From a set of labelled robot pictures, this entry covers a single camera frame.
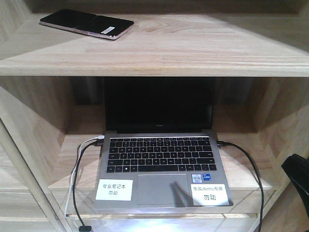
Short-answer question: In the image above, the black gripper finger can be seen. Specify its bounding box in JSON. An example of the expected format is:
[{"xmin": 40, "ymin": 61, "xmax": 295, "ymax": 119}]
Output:
[{"xmin": 281, "ymin": 154, "xmax": 309, "ymax": 205}]

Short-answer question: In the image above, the black folding smartphone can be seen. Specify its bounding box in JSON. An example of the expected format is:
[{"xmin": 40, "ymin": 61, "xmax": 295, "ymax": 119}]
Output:
[{"xmin": 40, "ymin": 9, "xmax": 134, "ymax": 40}]

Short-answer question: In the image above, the white paper label right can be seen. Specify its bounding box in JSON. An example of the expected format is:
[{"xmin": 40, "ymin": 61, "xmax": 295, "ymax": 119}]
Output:
[{"xmin": 191, "ymin": 184, "xmax": 229, "ymax": 206}]

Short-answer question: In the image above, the white paper label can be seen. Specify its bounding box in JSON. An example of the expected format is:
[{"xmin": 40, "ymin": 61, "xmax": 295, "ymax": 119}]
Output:
[
  {"xmin": 191, "ymin": 184, "xmax": 229, "ymax": 206},
  {"xmin": 95, "ymin": 179, "xmax": 133, "ymax": 201}
]

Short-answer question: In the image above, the silver laptop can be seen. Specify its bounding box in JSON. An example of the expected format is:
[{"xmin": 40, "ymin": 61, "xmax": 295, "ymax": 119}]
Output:
[{"xmin": 94, "ymin": 77, "xmax": 232, "ymax": 210}]

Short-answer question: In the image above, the white paper label left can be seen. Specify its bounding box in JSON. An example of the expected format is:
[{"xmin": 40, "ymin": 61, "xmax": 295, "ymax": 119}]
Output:
[{"xmin": 95, "ymin": 179, "xmax": 133, "ymax": 201}]

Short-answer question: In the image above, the light wooden shelf unit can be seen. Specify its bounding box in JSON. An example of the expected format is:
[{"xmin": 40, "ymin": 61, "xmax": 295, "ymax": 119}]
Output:
[{"xmin": 0, "ymin": 0, "xmax": 309, "ymax": 232}]

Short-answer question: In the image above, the black laptop cable right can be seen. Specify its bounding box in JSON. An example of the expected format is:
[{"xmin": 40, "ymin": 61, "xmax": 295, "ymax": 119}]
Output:
[{"xmin": 216, "ymin": 141, "xmax": 265, "ymax": 232}]

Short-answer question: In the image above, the black laptop cable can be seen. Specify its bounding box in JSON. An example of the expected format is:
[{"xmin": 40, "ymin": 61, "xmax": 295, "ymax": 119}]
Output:
[
  {"xmin": 71, "ymin": 141, "xmax": 104, "ymax": 232},
  {"xmin": 216, "ymin": 141, "xmax": 265, "ymax": 232}
]

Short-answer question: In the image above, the white laptop cable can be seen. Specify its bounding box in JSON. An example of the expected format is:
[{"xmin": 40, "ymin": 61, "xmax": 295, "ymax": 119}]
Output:
[{"xmin": 65, "ymin": 134, "xmax": 105, "ymax": 217}]

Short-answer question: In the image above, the black laptop cable left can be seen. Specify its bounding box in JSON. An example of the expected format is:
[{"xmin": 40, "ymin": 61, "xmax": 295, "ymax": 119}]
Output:
[{"xmin": 71, "ymin": 141, "xmax": 104, "ymax": 232}]

